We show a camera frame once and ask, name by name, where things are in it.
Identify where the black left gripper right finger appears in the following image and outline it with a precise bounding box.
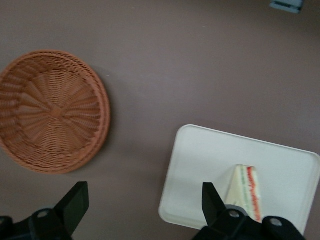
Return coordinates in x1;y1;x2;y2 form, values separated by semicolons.
191;182;307;240

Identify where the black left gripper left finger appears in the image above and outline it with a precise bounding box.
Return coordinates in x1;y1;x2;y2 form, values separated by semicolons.
0;181;90;240

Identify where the triangular sandwich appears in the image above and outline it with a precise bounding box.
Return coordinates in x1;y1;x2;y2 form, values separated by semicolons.
224;164;264;224

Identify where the cream rectangular tray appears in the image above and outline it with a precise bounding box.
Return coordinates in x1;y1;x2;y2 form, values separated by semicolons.
158;124;320;235

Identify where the round brown wicker basket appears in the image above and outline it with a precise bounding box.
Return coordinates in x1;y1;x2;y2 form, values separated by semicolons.
0;49;111;175

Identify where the small grey block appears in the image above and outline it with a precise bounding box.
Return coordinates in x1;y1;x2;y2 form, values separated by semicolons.
269;0;305;14

